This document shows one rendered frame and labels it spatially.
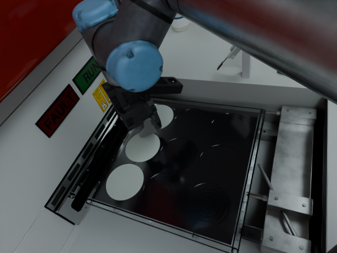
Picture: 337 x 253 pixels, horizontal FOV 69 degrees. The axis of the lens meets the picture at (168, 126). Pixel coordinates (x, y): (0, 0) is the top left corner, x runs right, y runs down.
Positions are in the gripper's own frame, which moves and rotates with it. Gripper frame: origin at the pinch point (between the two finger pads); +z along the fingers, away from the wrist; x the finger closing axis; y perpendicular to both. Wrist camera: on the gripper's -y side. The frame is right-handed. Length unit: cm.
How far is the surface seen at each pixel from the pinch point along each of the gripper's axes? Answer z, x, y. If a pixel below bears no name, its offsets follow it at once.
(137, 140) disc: 2.4, -2.7, 6.2
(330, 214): -3.5, 39.5, -13.5
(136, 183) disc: 2.4, 9.2, 12.3
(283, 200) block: 1.7, 32.4, -11.4
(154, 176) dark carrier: 2.5, 10.4, 7.6
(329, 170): -3.5, 34.1, -20.1
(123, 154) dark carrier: 2.4, -0.8, 11.6
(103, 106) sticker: -7.4, -10.8, 9.2
